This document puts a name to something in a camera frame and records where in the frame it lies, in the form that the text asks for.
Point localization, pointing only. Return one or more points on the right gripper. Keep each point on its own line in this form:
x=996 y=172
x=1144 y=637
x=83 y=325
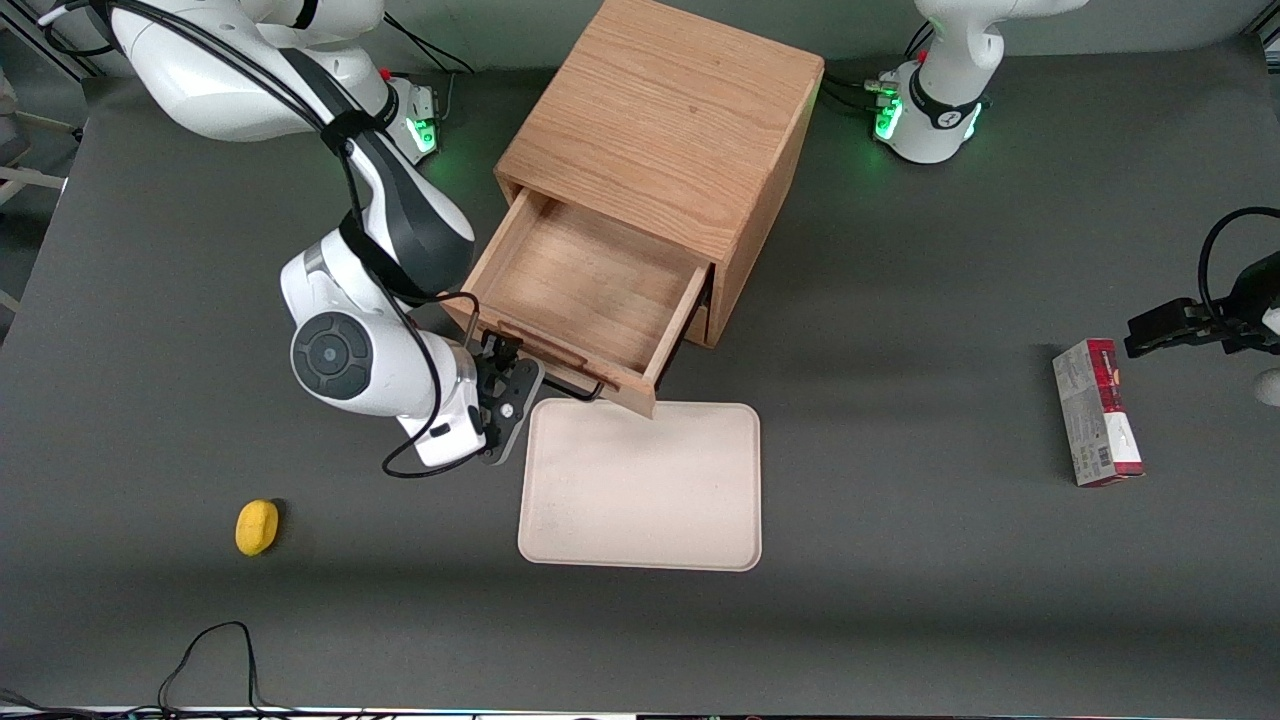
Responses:
x=492 y=367

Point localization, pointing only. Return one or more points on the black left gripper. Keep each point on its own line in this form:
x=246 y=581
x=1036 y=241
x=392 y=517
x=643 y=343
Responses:
x=1243 y=321

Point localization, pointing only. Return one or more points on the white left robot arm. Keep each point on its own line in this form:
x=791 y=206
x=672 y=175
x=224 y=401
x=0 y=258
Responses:
x=945 y=110

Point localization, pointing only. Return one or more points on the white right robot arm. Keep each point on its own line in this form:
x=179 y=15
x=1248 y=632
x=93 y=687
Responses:
x=200 y=70

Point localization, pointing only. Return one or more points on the wooden drawer cabinet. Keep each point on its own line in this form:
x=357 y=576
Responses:
x=670 y=110

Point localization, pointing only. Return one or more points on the red and grey carton box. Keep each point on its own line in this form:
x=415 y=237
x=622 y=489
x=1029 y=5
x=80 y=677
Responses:
x=1095 y=410

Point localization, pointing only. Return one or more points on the cream plastic tray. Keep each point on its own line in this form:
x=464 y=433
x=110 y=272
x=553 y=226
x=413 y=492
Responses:
x=640 y=490

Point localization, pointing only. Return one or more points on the yellow lemon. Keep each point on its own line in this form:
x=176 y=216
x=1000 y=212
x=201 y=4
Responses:
x=256 y=527

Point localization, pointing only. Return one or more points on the white metal frame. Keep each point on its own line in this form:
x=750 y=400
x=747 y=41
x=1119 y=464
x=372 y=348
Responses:
x=30 y=178

